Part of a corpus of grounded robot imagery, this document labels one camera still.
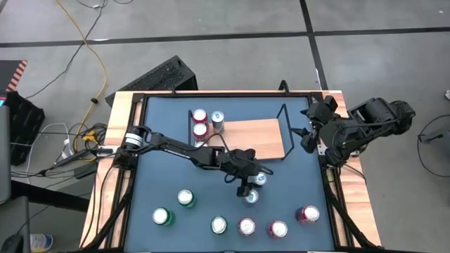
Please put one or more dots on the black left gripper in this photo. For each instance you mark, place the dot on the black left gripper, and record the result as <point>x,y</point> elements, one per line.
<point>244,165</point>

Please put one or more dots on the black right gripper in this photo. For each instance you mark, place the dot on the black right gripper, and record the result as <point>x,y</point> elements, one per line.
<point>327,133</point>

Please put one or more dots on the silver blue slim can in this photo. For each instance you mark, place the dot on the silver blue slim can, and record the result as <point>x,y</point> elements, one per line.
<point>261,180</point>
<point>252,196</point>
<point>218,121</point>

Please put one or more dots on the red soda can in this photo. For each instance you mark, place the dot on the red soda can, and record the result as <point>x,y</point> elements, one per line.
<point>247,226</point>
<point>200,143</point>
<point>199,115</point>
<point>279,229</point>
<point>311,213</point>
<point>199,130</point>

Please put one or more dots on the green soda can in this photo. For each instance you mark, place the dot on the green soda can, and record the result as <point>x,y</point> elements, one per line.
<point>160,216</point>
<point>218,225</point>
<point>185,197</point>

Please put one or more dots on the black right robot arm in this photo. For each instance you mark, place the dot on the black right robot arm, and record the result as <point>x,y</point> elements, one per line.
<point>372,116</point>

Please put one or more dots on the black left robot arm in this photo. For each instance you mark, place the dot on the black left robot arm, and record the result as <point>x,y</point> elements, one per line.
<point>175,147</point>

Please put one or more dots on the black table clamp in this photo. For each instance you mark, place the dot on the black table clamp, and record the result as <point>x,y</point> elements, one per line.
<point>283,82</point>
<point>174,90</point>

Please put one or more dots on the blue table mat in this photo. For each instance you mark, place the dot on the blue table mat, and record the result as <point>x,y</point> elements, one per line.
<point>158,186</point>

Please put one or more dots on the gray metal stand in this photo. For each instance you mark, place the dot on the gray metal stand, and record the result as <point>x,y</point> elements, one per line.
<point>437,135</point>

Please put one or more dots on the black power adapter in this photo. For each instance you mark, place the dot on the black power adapter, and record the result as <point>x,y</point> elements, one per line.
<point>86,171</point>

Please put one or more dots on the black power strip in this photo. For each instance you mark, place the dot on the black power strip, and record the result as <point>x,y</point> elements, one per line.
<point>70,159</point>

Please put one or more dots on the black desk leg beam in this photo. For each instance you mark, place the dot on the black desk leg beam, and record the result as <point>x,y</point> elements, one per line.
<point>49,196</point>

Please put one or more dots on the white blue yellow bottle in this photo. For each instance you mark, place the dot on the white blue yellow bottle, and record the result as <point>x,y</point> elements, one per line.
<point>41,242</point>

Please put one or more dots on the black plastic crate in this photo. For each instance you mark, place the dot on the black plastic crate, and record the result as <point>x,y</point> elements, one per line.
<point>24,126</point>

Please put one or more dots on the gray cabinet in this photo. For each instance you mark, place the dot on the gray cabinet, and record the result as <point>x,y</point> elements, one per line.
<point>4,154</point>

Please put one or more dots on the black case orange striped edge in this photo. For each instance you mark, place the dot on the black case orange striped edge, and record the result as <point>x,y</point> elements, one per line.
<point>8,74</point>

